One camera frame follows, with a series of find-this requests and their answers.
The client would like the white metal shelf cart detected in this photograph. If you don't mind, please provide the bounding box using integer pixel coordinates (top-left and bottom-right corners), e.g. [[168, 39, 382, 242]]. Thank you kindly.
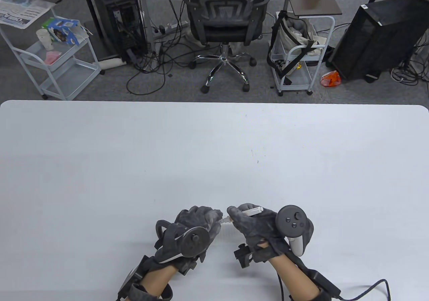
[[0, 8, 101, 101]]

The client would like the folded newspaper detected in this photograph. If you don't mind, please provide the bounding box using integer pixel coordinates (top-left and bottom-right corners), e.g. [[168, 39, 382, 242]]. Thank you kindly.
[[0, 0, 56, 29]]

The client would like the beige tote bag black strap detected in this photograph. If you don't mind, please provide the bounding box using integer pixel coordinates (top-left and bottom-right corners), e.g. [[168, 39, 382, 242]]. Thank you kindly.
[[267, 10, 327, 84]]

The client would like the person's right forearm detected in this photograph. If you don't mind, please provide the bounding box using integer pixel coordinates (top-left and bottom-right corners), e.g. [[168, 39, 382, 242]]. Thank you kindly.
[[268, 252, 320, 301]]

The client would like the black floor cable loop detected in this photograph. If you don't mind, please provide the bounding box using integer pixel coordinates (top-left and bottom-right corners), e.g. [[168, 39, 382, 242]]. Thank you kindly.
[[126, 56, 166, 95]]

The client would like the black mesh office chair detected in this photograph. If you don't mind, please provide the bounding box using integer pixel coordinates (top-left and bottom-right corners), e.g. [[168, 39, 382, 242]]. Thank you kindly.
[[183, 0, 271, 94]]

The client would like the person's right hand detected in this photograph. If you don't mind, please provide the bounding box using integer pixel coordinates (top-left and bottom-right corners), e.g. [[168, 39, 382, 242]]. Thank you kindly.
[[227, 203, 291, 263]]

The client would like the black wrist sensor box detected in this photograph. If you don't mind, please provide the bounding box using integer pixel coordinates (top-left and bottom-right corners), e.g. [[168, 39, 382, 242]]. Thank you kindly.
[[117, 256, 158, 298], [302, 269, 342, 298]]

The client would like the white power strip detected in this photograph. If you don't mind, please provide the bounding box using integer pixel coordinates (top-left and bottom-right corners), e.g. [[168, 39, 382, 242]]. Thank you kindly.
[[152, 21, 189, 35]]

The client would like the orange plastic bag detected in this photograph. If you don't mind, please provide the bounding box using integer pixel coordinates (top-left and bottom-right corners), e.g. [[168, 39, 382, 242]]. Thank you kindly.
[[320, 70, 342, 87]]

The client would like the black and white controller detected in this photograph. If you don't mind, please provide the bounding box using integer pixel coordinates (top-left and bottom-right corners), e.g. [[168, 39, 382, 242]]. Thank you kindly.
[[155, 220, 211, 264], [275, 205, 315, 257]]

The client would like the white desk foot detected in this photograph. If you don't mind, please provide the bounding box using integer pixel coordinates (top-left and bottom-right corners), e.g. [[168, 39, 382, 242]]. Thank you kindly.
[[99, 57, 123, 69]]

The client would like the blue cardboard box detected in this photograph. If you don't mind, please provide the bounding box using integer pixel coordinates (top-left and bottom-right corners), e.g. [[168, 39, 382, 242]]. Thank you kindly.
[[43, 17, 88, 46]]

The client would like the white desk leg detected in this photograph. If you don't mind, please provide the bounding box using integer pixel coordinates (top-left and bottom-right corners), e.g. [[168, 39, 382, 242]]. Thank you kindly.
[[137, 0, 157, 52]]

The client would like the tangle of black cables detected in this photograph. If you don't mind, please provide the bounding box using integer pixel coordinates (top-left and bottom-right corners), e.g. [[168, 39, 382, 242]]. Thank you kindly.
[[390, 36, 429, 87]]

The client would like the person's left hand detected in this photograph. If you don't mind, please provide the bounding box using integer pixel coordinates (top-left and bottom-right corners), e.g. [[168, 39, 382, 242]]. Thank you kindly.
[[154, 206, 224, 275]]

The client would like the white correction pen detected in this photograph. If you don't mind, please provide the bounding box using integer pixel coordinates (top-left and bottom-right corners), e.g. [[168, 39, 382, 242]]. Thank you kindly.
[[220, 206, 264, 224]]

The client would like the white paper cup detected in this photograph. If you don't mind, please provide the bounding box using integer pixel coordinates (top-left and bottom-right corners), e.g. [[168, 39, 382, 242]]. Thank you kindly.
[[36, 29, 54, 51]]

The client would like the black braided cable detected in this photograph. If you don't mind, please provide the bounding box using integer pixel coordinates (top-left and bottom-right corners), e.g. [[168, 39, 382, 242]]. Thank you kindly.
[[337, 279, 391, 301]]

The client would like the white cart with brown top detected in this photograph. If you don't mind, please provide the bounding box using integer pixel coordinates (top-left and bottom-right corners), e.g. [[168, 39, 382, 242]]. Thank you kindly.
[[271, 0, 343, 96]]

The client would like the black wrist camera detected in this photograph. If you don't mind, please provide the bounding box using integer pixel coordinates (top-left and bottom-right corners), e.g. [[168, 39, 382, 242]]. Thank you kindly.
[[234, 243, 256, 268]]

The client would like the person's left forearm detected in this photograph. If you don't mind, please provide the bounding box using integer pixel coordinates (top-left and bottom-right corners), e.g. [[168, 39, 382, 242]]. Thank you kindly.
[[137, 264, 178, 301]]

